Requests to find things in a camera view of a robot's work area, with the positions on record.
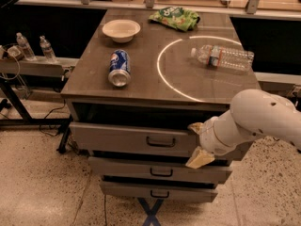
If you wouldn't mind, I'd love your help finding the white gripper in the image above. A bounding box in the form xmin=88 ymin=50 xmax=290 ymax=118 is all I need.
xmin=185 ymin=117 xmax=232 ymax=169

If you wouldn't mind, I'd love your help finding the grey top drawer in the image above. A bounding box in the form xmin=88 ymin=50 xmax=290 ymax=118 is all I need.
xmin=70 ymin=122 xmax=199 ymax=158

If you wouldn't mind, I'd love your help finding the grey drawer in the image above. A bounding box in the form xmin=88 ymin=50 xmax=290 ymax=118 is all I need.
xmin=88 ymin=157 xmax=231 ymax=184
xmin=101 ymin=182 xmax=217 ymax=202
xmin=70 ymin=122 xmax=199 ymax=158

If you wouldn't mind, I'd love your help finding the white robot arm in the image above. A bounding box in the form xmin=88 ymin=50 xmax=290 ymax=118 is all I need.
xmin=185 ymin=89 xmax=301 ymax=169

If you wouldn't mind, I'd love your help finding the grey bottom drawer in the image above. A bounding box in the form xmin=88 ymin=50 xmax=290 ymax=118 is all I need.
xmin=101 ymin=182 xmax=217 ymax=202

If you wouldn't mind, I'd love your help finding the grey drawer cabinet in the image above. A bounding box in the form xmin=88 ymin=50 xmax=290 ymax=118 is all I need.
xmin=60 ymin=8 xmax=265 ymax=162

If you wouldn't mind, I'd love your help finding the grey middle drawer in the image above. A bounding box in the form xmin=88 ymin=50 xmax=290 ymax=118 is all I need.
xmin=88 ymin=157 xmax=231 ymax=184

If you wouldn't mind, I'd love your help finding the clear plastic water bottle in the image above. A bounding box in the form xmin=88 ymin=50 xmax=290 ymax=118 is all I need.
xmin=191 ymin=45 xmax=255 ymax=72

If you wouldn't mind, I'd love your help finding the blue pepsi can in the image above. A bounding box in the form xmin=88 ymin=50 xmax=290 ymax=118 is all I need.
xmin=108 ymin=49 xmax=131 ymax=87

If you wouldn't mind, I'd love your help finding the green chip bag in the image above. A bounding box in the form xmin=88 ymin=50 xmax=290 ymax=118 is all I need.
xmin=149 ymin=7 xmax=200 ymax=32

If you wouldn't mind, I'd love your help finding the white bowl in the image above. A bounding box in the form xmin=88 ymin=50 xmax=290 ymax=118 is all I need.
xmin=103 ymin=20 xmax=140 ymax=43

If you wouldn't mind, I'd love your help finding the grey side bench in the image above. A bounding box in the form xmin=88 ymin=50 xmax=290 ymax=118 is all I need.
xmin=0 ymin=56 xmax=78 ymax=126

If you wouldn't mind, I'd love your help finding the small water bottle right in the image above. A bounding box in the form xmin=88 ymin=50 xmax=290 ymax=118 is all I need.
xmin=40 ymin=36 xmax=57 ymax=63

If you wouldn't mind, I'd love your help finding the small water bottle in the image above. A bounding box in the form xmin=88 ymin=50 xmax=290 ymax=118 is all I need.
xmin=16 ymin=32 xmax=36 ymax=61
xmin=40 ymin=36 xmax=57 ymax=63

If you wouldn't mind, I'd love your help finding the small water bottle left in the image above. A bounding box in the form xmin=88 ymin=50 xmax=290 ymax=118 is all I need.
xmin=16 ymin=32 xmax=36 ymax=61

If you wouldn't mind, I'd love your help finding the black floor cable left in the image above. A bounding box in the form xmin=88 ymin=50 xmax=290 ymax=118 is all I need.
xmin=38 ymin=99 xmax=69 ymax=138

